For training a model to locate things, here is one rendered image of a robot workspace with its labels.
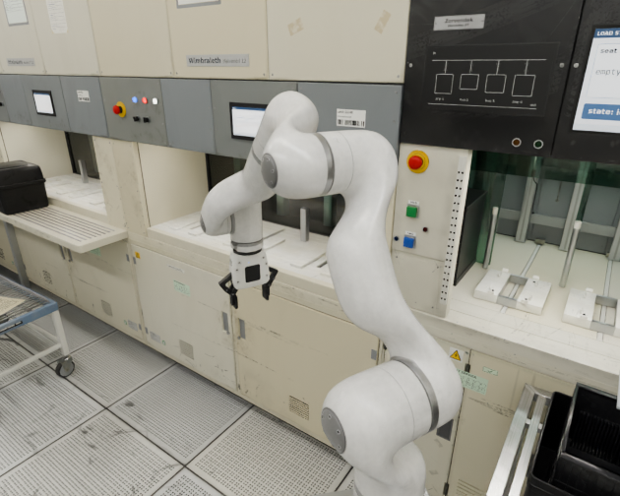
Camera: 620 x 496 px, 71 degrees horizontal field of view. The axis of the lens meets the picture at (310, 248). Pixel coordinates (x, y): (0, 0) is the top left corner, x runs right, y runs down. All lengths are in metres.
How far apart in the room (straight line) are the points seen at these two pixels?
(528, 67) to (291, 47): 0.70
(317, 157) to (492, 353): 0.97
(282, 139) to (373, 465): 0.48
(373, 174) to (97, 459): 1.93
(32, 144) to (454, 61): 3.02
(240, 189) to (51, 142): 2.84
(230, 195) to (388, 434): 0.59
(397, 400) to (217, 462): 1.57
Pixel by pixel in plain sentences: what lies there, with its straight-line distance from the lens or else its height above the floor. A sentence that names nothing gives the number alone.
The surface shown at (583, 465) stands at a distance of 0.93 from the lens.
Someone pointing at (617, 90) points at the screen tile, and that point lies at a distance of 1.20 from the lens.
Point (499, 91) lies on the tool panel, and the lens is 1.23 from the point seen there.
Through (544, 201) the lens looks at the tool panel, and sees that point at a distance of 2.18.
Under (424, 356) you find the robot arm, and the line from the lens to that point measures 0.70.
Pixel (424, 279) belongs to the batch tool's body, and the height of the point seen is 0.98.
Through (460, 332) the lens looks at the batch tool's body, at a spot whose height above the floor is 0.84.
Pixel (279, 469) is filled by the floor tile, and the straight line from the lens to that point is 2.10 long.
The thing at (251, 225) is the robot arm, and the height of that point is 1.24.
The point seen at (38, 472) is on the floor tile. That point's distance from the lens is 2.38.
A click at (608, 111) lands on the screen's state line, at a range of 1.20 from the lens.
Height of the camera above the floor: 1.60
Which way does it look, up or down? 23 degrees down
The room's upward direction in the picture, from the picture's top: straight up
